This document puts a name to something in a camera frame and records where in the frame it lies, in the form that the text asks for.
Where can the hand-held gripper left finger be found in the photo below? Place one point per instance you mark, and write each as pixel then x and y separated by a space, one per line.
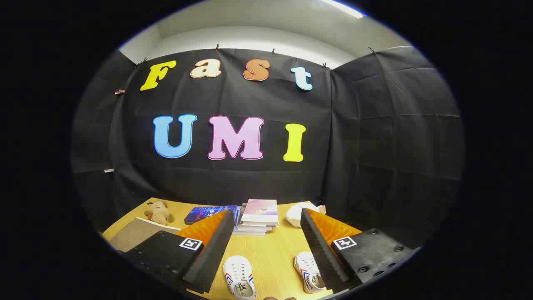
pixel 216 246

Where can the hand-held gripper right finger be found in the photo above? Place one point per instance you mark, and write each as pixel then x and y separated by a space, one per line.
pixel 318 250

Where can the white striped canvas shoe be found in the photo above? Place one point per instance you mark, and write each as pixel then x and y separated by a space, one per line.
pixel 306 266
pixel 238 277

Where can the beige fabric storage box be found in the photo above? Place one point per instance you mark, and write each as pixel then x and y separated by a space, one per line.
pixel 137 234

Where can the light blue book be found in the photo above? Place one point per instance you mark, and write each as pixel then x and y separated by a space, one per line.
pixel 245 232

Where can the blue hardcover book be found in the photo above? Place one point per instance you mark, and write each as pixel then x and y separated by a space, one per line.
pixel 204 213

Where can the white plush toy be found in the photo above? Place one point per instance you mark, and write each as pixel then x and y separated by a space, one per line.
pixel 296 214

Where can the pink cover book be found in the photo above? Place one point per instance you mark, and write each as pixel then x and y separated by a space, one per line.
pixel 260 210

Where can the tan plush dog toy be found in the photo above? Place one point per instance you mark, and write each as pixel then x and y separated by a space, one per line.
pixel 159 212

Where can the black backdrop cloth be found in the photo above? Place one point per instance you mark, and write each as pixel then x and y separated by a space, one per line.
pixel 250 183

